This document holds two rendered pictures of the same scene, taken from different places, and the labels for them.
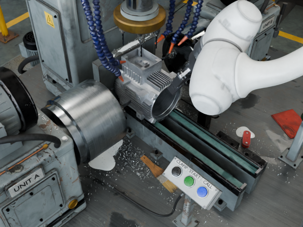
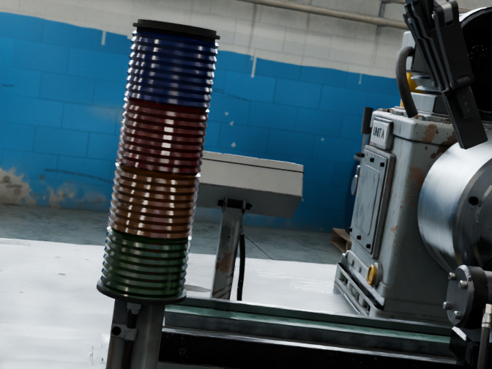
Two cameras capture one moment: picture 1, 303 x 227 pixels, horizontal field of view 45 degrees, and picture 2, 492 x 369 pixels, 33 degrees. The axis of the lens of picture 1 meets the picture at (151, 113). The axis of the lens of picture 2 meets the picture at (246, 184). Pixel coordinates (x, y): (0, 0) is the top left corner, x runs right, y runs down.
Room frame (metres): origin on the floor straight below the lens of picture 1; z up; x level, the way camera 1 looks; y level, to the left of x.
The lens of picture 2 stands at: (1.35, -0.98, 1.19)
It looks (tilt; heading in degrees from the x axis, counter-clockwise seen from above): 7 degrees down; 129
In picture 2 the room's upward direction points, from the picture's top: 8 degrees clockwise
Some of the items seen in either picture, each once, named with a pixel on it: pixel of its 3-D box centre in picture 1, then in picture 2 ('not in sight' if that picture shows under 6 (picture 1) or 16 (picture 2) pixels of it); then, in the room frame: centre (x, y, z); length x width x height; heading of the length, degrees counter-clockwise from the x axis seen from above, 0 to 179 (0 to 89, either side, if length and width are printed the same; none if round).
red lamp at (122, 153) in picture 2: not in sight; (162, 135); (0.94, -0.58, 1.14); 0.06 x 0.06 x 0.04
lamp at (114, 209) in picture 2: not in sight; (154, 198); (0.94, -0.58, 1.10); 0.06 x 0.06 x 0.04
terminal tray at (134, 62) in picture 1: (141, 65); not in sight; (1.12, 0.04, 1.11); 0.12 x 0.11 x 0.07; 45
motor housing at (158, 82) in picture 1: (148, 89); not in sight; (1.09, 0.02, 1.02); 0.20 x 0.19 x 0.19; 45
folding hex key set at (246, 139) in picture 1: (246, 139); not in sight; (1.03, -0.40, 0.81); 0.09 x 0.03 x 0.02; 168
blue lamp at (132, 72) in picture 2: not in sight; (171, 69); (0.94, -0.58, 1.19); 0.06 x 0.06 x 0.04
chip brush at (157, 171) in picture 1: (158, 172); not in sight; (0.84, -0.04, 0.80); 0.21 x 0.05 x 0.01; 41
